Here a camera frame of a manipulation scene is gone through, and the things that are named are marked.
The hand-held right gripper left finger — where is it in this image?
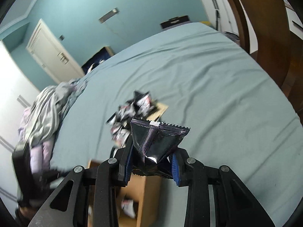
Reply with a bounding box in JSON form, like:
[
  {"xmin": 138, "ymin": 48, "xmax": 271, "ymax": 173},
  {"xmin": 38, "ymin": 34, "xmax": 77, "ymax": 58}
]
[{"xmin": 28, "ymin": 135, "xmax": 134, "ymax": 227}]

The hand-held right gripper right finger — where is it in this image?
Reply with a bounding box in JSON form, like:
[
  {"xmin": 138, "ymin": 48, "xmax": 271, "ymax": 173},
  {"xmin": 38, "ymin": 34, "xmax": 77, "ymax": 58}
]
[{"xmin": 171, "ymin": 147, "xmax": 276, "ymax": 227}]

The brown cardboard box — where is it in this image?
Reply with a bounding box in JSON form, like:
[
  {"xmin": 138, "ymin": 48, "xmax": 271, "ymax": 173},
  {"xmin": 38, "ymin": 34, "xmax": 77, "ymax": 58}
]
[{"xmin": 87, "ymin": 159, "xmax": 162, "ymax": 227}]

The glossy black snack packet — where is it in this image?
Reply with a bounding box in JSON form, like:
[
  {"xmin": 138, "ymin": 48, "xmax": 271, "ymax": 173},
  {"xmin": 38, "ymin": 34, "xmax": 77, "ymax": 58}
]
[{"xmin": 130, "ymin": 117, "xmax": 191, "ymax": 179}]

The pile of black printed packets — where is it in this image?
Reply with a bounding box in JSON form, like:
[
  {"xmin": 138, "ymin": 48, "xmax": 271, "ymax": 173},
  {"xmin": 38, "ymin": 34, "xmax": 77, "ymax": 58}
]
[{"xmin": 106, "ymin": 90, "xmax": 160, "ymax": 147}]

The pale pink cloth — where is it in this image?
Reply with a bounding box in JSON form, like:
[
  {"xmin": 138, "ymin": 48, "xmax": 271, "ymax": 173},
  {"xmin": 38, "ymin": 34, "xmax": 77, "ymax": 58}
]
[{"xmin": 19, "ymin": 106, "xmax": 58, "ymax": 173}]

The crumpled grey blanket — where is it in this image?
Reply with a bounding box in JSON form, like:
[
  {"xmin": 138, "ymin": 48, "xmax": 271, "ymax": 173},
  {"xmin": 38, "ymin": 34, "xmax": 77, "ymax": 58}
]
[{"xmin": 28, "ymin": 78, "xmax": 89, "ymax": 145}]

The beige medicine sachet strip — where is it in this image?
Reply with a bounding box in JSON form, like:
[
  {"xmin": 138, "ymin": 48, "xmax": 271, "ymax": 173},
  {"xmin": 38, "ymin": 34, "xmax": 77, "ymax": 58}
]
[{"xmin": 147, "ymin": 103, "xmax": 169, "ymax": 123}]

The teal bed sheet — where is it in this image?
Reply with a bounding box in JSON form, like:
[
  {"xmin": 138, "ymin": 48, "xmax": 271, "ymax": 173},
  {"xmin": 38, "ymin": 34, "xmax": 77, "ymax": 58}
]
[{"xmin": 51, "ymin": 22, "xmax": 300, "ymax": 227}]

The dark patterned bag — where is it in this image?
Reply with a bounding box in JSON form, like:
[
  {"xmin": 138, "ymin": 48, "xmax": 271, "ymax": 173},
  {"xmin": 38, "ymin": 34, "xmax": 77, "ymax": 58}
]
[{"xmin": 82, "ymin": 47, "xmax": 115, "ymax": 76}]

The white panel door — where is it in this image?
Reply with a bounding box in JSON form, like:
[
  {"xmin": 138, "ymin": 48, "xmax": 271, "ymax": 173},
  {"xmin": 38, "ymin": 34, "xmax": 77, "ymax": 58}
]
[{"xmin": 26, "ymin": 18, "xmax": 86, "ymax": 84}]

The black flat box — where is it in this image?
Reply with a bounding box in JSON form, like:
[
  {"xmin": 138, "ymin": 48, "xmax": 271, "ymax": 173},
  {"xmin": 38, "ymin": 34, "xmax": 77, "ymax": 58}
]
[{"xmin": 160, "ymin": 16, "xmax": 191, "ymax": 30}]

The white cabinet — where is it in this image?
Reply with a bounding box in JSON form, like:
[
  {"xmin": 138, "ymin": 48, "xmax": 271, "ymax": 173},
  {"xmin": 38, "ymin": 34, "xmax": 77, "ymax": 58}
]
[{"xmin": 199, "ymin": 0, "xmax": 239, "ymax": 35}]

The grey wall bracket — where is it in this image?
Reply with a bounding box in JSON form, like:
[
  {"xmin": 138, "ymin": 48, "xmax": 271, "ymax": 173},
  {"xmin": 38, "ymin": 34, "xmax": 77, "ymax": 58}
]
[{"xmin": 99, "ymin": 8, "xmax": 119, "ymax": 23}]

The brown wooden bed frame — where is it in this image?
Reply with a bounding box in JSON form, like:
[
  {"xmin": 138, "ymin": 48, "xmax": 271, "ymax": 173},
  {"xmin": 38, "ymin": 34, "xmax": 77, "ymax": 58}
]
[{"xmin": 216, "ymin": 0, "xmax": 303, "ymax": 114}]

